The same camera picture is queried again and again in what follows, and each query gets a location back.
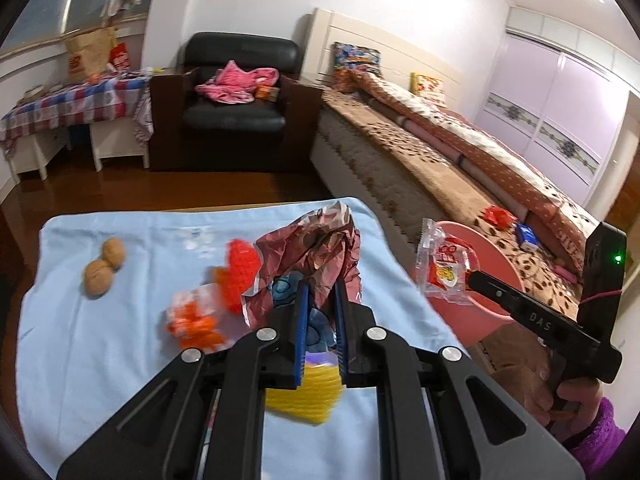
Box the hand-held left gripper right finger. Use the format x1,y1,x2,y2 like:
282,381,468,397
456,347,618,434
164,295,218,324
332,277,586,480

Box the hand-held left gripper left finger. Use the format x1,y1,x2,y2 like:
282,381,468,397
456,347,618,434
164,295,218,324
56,280,313,480

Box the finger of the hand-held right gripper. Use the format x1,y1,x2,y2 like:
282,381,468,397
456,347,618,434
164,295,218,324
466,270,531,322

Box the pink plastic bin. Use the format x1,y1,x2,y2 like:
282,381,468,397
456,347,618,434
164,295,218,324
425,220,523,356

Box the clear wrapper with red print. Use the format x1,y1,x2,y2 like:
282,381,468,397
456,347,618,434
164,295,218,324
415,217,483,307

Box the red foam fruit net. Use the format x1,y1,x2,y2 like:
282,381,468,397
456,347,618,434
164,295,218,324
222,239,263,316

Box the maroon snack wrapper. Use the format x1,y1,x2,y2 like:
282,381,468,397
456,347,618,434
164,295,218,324
240,200,363,356

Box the person's right forearm purple sleeve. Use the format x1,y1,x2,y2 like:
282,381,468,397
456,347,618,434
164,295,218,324
560,397,628,478

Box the person's right hand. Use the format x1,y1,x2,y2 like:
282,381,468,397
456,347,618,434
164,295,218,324
522,352,608,441

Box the blue tissue pack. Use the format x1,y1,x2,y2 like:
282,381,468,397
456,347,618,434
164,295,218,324
515,222,540,251

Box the yellow foam fruit net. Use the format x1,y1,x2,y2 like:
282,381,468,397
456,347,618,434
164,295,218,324
264,362,346,426

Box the red snack packet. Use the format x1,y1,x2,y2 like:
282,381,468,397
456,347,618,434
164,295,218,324
482,206,518,231

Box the orange and clear plastic wrapper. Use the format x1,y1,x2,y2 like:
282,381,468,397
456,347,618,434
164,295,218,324
165,267,236,351

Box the wooden door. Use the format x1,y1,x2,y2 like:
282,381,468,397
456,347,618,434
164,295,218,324
607,110,640,241

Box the brown leaf pattern blanket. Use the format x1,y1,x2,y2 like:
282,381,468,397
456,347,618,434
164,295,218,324
320,85,596,361

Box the pink rolled blanket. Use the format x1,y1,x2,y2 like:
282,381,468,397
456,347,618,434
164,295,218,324
395,112,536,221

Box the cream wooden bed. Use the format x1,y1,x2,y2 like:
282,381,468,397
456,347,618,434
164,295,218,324
300,7,608,306

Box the light blue cloth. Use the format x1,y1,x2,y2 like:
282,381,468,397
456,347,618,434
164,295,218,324
15,196,468,480

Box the lilac wardrobe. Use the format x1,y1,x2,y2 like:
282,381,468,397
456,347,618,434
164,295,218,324
482,7,640,211

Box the walnut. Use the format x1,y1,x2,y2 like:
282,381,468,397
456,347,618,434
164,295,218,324
83,259,112,300
102,239,126,271

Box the yellow floral pillow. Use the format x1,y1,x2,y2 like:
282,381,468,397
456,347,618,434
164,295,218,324
410,72,447,106

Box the black leather armchair wooden arms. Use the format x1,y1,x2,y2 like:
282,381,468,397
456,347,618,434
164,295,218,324
149,31,327,175

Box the pink dotted clothing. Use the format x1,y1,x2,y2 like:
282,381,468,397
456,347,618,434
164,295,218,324
195,60,280,106

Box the patterned hanging cloth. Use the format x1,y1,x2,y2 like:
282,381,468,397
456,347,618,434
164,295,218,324
132,90,154,147

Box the colourful printed pillow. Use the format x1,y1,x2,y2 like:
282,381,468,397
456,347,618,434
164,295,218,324
331,41,382,92

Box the red bag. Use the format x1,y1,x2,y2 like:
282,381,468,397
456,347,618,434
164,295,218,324
107,42,132,71

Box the plaid tablecloth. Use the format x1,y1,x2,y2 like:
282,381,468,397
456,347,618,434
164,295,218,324
0,72,153,161

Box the brown paper bag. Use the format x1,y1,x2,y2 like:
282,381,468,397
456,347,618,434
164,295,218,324
64,27,118,81

